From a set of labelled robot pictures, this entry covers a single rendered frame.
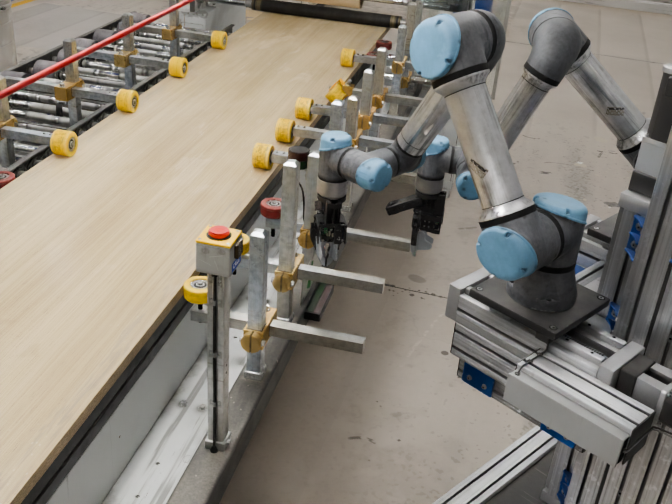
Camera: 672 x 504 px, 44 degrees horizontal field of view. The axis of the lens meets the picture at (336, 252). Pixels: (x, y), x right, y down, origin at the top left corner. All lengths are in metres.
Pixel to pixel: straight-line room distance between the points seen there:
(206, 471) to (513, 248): 0.79
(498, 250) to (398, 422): 1.52
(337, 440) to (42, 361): 1.40
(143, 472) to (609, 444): 0.99
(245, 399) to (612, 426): 0.83
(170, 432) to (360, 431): 1.11
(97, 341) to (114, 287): 0.22
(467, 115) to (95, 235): 1.09
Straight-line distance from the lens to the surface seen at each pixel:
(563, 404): 1.71
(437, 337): 3.52
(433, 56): 1.63
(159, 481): 1.92
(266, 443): 2.92
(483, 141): 1.63
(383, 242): 2.38
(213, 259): 1.56
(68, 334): 1.89
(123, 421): 1.88
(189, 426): 2.04
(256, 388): 2.02
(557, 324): 1.78
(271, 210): 2.40
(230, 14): 5.20
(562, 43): 2.04
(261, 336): 1.96
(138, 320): 1.91
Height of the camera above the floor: 1.96
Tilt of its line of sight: 29 degrees down
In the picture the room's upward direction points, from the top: 5 degrees clockwise
